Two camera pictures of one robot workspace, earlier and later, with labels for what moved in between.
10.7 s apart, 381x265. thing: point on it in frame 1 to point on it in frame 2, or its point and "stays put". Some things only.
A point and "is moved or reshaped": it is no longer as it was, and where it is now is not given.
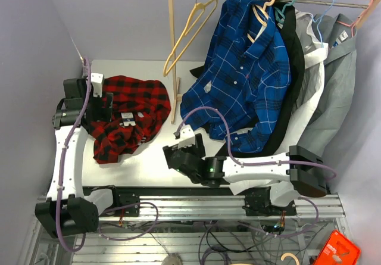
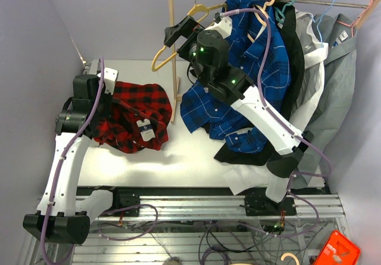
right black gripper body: [196, 149] to [187, 50]
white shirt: [305, 127] stays put
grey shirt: [339, 34] stays put
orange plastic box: [339, 250] stays put
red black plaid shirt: [140, 106] is moved or reshaped
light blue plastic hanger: [318, 21] stays put
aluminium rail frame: [199, 230] stays put
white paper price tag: [128, 118] to [147, 131]
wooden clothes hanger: [196, 11] is moved or reshaped
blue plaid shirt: [241, 90] stays put
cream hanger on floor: [290, 255] stays put
